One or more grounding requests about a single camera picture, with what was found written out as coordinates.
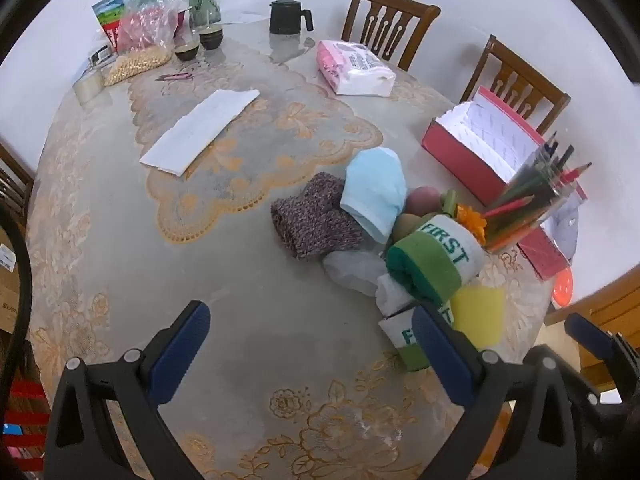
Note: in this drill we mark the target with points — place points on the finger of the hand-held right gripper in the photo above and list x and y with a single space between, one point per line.
590 331

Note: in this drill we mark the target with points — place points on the orange fabric flower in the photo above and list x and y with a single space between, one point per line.
472 220

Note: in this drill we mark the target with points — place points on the clear cup of coloured pencils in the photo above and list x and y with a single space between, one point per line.
530 195

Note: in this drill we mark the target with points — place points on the yellow sponge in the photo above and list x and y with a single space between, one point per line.
480 315

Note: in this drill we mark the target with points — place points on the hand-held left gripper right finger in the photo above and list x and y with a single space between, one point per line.
445 360

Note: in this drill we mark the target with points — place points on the pink tissue pack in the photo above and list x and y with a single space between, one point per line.
350 67

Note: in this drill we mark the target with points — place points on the green red packet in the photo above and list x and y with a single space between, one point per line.
107 15

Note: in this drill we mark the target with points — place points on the green glass vase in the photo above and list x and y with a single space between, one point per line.
202 5

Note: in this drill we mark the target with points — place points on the white paper sheet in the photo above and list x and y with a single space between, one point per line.
200 127

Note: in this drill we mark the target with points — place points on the brown wooden chair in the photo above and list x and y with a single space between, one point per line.
380 15
515 80
12 180

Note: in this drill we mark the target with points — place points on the orange plastic stool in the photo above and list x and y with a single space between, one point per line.
564 287

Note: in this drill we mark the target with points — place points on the small grey box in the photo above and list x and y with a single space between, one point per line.
100 56

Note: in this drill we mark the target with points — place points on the red striped cloth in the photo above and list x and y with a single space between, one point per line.
27 400

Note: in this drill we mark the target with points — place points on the light blue cloth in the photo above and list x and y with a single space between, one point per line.
372 185

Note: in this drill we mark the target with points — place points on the brown purple knit cloth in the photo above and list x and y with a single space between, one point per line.
310 220

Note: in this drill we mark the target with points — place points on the white cloth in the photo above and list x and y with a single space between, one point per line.
390 297

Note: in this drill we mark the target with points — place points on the dark small bowl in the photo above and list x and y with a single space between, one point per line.
186 52
211 37

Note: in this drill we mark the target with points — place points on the clear tape roll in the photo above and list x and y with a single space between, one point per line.
87 90

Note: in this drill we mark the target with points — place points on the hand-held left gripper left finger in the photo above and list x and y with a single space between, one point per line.
182 345

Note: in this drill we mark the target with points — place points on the clear plastic bag pink contents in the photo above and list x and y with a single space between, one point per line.
145 25

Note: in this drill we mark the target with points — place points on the red cardboard box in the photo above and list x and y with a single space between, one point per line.
450 152

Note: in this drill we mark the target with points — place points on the green white sock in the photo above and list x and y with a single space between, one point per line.
430 260
400 335

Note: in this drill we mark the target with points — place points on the pink toy peach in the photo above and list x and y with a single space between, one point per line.
420 200

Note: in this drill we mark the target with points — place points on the bag of pale beans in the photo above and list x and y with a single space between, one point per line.
135 65

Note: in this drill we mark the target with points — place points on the black mug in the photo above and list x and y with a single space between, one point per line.
286 17

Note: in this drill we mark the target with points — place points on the wooden furniture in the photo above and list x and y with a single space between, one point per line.
615 305

